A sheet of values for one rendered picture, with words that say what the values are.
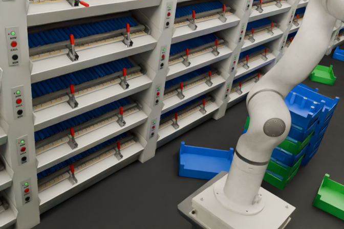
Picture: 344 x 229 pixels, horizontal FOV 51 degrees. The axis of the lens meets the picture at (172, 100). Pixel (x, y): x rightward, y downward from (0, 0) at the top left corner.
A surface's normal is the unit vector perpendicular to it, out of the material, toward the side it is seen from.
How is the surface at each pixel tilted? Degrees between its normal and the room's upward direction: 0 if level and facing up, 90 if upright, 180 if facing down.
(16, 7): 90
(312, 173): 0
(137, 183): 0
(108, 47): 21
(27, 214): 90
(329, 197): 0
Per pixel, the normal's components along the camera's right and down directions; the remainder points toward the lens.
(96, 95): 0.39, -0.66
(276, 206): 0.17, -0.89
